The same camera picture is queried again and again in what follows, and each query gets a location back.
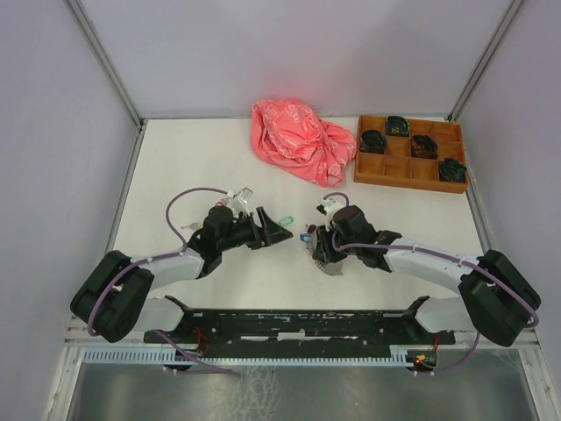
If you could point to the dark roll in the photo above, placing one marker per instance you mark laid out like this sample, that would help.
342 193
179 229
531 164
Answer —
372 141
451 170
424 147
397 126

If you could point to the dark roll left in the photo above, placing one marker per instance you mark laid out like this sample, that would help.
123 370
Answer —
372 141

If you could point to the keyring with yellow blue tags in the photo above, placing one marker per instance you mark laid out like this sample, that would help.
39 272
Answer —
310 240

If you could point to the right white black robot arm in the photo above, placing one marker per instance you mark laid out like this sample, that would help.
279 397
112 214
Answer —
491 296

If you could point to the wooden compartment tray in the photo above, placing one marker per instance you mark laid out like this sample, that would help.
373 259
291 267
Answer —
397 168

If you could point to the green tag key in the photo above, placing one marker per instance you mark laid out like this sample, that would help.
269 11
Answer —
286 221

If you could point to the dark roll centre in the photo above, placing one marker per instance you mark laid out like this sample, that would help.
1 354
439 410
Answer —
424 147

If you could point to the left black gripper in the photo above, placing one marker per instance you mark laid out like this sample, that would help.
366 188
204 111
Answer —
269 234

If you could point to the yellow tag key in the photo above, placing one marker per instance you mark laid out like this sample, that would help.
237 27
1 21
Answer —
192 226

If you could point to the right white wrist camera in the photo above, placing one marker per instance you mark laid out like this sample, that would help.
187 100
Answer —
329 206

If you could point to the dark roll right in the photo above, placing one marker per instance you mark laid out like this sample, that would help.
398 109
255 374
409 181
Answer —
451 170

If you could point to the pink crumpled cloth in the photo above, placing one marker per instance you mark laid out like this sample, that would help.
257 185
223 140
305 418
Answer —
288 134

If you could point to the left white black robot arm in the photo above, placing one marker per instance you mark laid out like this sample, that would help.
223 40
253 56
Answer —
113 298

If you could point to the aluminium frame rail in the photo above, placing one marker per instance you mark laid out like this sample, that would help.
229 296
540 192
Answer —
77 335

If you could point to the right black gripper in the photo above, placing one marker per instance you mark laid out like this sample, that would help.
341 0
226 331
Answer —
323 251

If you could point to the white slotted cable duct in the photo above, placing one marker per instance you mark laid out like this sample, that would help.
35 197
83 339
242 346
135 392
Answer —
166 355

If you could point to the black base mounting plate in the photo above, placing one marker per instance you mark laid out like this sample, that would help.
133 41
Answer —
369 327

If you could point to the dark roll top middle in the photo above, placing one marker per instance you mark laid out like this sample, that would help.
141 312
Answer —
397 126

